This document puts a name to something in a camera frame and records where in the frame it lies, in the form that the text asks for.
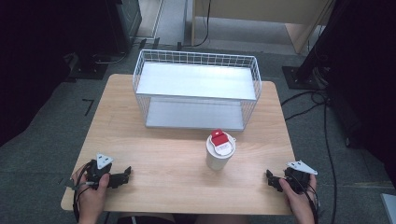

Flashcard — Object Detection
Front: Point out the light wooden furniture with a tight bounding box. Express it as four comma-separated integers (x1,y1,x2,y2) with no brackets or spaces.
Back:
191,0,336,55

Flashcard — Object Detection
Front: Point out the white cup with red lid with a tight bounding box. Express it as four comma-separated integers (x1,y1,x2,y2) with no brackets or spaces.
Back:
205,128,237,172

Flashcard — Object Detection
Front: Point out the black hanging cable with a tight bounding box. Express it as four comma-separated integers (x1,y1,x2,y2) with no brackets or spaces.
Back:
177,0,213,50

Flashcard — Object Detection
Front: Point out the white flat object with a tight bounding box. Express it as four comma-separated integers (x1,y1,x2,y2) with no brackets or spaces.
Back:
379,192,396,224

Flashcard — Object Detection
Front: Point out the right hand-held gripper cable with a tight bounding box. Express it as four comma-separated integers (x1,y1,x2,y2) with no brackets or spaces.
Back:
288,175,322,224

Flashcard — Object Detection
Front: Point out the long black floor cable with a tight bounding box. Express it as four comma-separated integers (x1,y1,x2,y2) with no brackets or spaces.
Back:
322,91,339,224

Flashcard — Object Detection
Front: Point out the black stand with base plate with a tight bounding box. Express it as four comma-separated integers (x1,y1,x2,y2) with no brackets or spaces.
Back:
281,0,356,91

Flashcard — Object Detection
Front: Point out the person's right hand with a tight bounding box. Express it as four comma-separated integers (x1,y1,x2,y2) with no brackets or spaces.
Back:
278,175,318,217

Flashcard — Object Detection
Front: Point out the hand-held gripper cable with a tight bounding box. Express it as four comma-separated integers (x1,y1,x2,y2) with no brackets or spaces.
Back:
71,160,95,224
288,175,322,224

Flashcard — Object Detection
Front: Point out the dark cabinet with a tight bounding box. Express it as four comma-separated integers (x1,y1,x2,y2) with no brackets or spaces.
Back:
105,0,143,54

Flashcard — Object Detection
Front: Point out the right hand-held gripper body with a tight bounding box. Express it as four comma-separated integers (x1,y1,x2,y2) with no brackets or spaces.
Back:
281,160,318,195

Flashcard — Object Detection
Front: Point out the left hand-held gripper cable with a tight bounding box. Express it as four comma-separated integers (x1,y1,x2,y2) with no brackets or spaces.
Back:
71,160,95,224

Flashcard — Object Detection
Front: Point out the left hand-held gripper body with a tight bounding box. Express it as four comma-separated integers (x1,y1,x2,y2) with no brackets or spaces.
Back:
83,152,121,189

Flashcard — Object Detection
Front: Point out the person's left hand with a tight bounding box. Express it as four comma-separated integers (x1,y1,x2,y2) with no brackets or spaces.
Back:
71,172,111,217

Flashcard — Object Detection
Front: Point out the white wire shelf rack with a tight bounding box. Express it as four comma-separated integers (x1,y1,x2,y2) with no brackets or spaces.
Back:
132,49,263,132

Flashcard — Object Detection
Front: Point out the black stand base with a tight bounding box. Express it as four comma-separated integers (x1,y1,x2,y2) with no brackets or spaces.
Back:
67,51,110,80

